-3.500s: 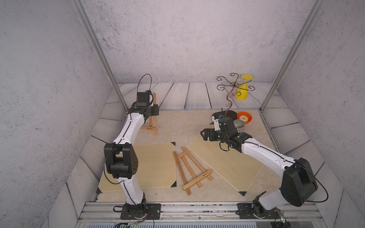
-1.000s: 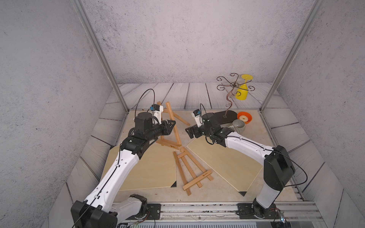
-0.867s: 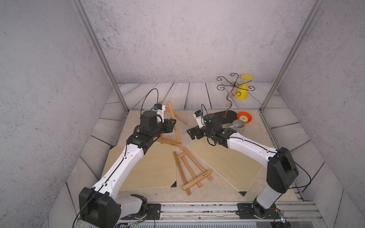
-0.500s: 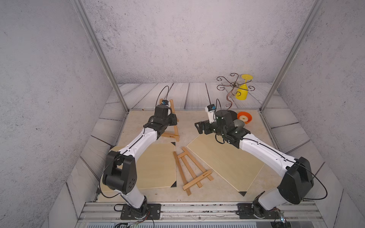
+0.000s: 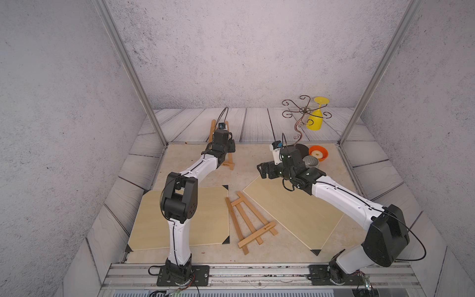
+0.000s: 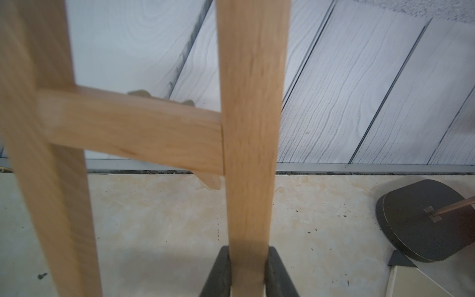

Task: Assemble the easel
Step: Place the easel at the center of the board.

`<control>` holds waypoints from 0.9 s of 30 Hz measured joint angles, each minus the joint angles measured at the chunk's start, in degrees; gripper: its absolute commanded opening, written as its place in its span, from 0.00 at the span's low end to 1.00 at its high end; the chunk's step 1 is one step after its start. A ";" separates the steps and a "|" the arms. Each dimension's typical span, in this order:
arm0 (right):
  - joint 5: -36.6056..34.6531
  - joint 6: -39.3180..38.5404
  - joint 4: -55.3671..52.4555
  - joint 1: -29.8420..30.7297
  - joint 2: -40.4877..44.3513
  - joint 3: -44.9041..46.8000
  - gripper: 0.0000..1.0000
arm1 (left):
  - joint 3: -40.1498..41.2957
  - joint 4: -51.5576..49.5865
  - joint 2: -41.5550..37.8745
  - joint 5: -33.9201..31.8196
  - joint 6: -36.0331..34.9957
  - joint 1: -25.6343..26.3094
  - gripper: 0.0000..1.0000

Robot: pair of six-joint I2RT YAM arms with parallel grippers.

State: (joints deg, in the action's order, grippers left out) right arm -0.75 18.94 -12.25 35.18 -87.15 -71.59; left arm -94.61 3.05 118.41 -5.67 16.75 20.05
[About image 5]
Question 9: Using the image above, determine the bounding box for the light wooden canvas board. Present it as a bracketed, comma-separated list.
[128, 186, 230, 251]
[244, 177, 343, 256]

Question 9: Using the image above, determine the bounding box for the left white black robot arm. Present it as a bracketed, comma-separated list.
[160, 126, 236, 283]

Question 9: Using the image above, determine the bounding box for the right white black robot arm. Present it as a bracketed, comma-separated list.
[257, 141, 415, 285]

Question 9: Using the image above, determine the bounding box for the grey striped ceramic mug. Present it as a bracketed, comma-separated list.
[303, 155, 320, 168]

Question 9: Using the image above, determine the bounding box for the orange bowl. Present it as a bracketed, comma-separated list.
[309, 146, 329, 162]

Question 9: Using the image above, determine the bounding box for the yellow plastic goblet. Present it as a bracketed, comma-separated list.
[306, 97, 332, 131]

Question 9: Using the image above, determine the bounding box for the brown metal scroll stand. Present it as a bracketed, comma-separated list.
[282, 95, 318, 147]

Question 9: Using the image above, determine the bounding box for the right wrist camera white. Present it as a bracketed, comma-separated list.
[270, 141, 283, 165]

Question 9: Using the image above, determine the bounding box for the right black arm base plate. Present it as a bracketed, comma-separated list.
[307, 265, 364, 286]

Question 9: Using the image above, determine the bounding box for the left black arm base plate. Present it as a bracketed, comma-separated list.
[156, 265, 210, 287]

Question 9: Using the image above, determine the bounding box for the aluminium front rail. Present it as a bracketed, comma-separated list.
[99, 262, 425, 297]

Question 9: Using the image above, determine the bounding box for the left aluminium frame post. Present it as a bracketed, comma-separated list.
[92, 0, 168, 147]

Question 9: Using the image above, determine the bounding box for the aluminium frame post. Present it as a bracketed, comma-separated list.
[338, 0, 423, 147]
[92, 0, 168, 147]

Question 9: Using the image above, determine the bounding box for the right aluminium frame post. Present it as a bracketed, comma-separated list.
[338, 0, 423, 147]

